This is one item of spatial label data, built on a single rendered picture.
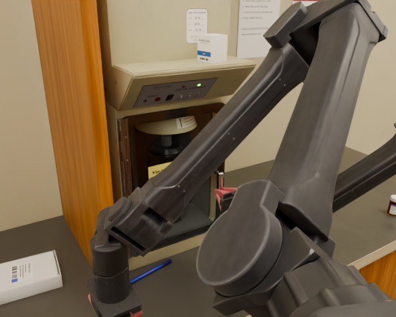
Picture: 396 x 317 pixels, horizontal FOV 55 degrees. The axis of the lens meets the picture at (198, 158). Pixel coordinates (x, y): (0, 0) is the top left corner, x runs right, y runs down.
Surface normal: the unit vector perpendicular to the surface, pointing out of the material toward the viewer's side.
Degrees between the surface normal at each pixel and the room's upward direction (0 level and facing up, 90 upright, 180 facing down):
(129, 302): 0
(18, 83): 90
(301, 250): 45
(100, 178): 90
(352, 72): 60
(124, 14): 90
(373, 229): 0
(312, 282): 25
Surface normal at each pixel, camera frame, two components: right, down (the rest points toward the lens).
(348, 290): -0.08, -0.91
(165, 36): 0.53, 0.34
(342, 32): -0.70, -0.54
